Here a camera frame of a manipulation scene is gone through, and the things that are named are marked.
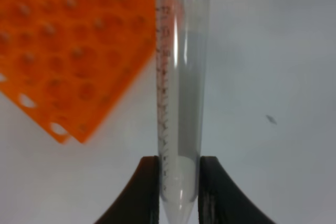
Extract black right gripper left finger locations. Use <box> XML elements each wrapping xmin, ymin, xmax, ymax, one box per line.
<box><xmin>96</xmin><ymin>156</ymin><xmax>160</xmax><ymax>224</ymax></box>

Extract orange test tube rack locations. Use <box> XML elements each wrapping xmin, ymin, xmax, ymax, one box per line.
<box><xmin>1</xmin><ymin>0</ymin><xmax>156</xmax><ymax>143</ymax></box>

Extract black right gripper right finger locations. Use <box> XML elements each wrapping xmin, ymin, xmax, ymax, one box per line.
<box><xmin>198</xmin><ymin>156</ymin><xmax>274</xmax><ymax>224</ymax></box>

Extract clear test tube teal cap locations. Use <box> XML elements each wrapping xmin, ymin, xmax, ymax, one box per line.
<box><xmin>155</xmin><ymin>0</ymin><xmax>209</xmax><ymax>223</ymax></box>

